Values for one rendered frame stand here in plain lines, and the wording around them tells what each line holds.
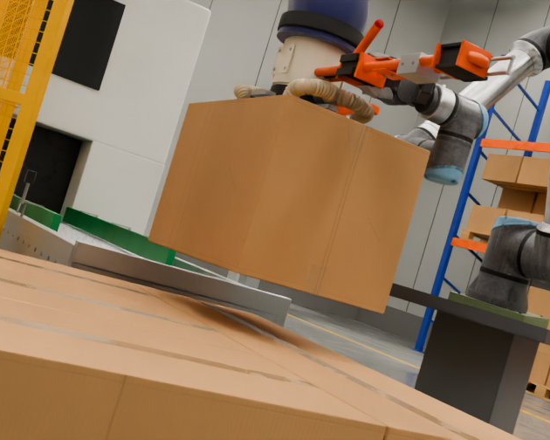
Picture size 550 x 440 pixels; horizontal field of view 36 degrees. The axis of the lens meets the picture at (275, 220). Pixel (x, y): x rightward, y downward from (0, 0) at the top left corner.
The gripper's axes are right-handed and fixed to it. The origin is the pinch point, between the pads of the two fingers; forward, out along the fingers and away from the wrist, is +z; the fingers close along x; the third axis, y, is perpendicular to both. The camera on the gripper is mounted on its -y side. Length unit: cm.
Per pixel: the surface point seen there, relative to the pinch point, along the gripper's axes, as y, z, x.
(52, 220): 134, 25, -58
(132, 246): 175, -20, -62
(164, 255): 138, -20, -60
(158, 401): -67, 57, -68
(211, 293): 60, -7, -63
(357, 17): 17.7, -3.3, 16.1
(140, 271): 60, 16, -63
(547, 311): 544, -669, -23
